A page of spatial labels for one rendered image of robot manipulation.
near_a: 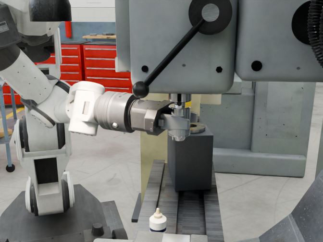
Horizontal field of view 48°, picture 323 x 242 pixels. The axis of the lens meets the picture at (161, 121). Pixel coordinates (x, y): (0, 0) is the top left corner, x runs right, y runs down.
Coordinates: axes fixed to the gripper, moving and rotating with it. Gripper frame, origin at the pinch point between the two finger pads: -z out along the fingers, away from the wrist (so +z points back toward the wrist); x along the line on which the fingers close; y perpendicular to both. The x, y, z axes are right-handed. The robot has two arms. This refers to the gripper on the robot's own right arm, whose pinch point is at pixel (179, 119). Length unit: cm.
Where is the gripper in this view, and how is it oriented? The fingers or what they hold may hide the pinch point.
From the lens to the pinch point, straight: 77.5
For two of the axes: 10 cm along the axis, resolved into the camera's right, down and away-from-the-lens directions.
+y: -0.1, 9.6, 2.9
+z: -9.2, -1.2, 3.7
